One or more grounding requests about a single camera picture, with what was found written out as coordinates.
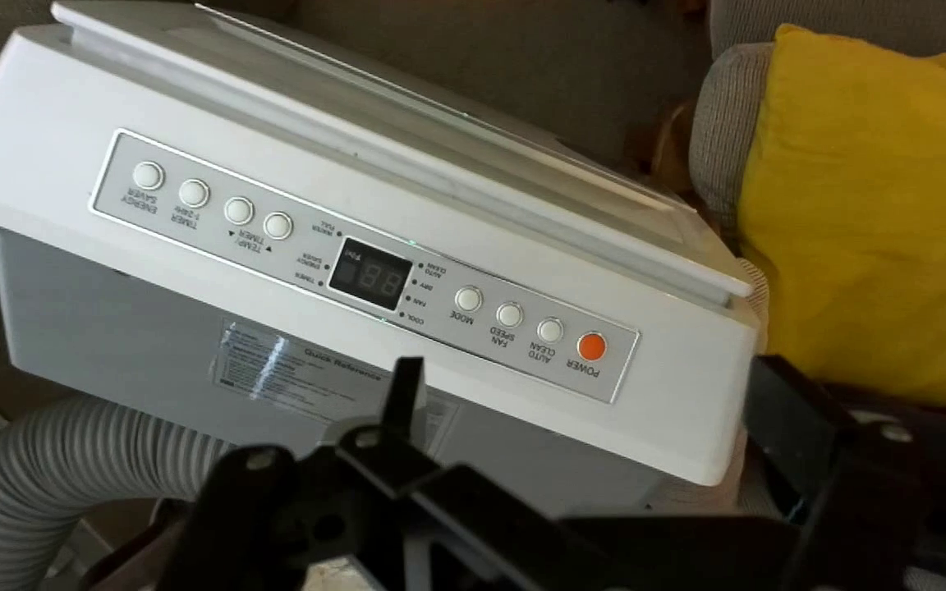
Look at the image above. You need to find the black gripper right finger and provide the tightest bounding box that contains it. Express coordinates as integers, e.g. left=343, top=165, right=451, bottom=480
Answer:
left=741, top=354, right=946, bottom=591

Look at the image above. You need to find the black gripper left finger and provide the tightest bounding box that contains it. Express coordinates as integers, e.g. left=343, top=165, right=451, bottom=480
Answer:
left=155, top=354, right=564, bottom=591

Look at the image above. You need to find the white portable air conditioner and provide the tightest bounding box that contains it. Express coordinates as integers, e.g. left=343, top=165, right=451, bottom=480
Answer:
left=0, top=0, right=764, bottom=519

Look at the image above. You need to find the yellow pillow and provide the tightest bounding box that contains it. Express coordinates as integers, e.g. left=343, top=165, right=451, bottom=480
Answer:
left=736, top=24, right=946, bottom=411

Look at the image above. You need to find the beige armchair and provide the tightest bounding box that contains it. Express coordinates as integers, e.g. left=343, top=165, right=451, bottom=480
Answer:
left=688, top=0, right=946, bottom=224

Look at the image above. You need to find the grey corrugated exhaust hose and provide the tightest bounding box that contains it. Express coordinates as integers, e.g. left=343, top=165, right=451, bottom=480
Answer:
left=0, top=394, right=235, bottom=591

